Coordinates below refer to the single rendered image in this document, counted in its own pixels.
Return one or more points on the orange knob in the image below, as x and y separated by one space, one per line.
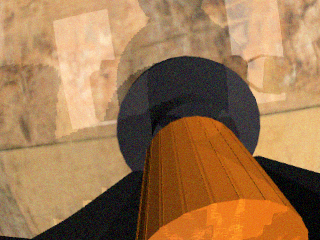
201 183

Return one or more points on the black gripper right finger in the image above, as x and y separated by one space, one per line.
302 189

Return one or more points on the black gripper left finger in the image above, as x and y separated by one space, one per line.
111 216

